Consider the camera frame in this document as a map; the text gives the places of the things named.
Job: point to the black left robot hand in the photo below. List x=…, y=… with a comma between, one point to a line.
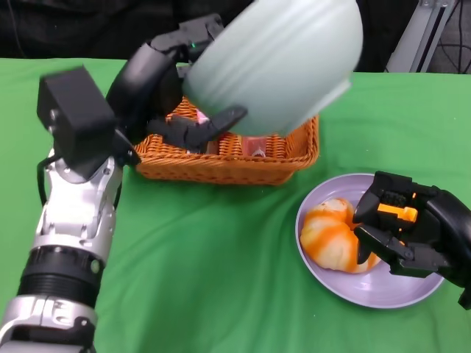
x=143, y=81

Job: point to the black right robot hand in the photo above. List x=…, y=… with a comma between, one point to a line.
x=441, y=228

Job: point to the orange white striped bun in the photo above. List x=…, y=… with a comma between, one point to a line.
x=327, y=239

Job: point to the grey-green round bowl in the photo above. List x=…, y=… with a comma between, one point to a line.
x=276, y=55

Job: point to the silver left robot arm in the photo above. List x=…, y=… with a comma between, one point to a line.
x=73, y=228

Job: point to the lavender round plate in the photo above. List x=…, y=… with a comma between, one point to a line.
x=368, y=290

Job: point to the orange wicker basket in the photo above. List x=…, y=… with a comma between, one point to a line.
x=221, y=169

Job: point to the pink yellow fruit cake slice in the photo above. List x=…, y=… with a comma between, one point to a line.
x=254, y=145

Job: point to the black backdrop cloth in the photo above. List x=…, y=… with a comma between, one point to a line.
x=73, y=29

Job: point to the green tablecloth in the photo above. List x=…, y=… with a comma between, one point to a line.
x=221, y=257

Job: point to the grey aluminium frame post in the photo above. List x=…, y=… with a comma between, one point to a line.
x=416, y=40

